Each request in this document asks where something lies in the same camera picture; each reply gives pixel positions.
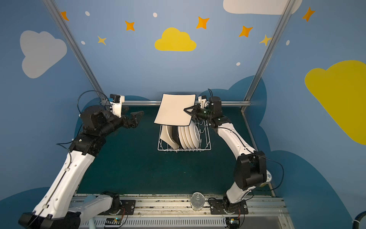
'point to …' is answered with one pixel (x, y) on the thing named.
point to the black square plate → (175, 135)
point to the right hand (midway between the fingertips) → (184, 108)
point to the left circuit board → (113, 221)
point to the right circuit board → (234, 222)
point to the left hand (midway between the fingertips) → (133, 108)
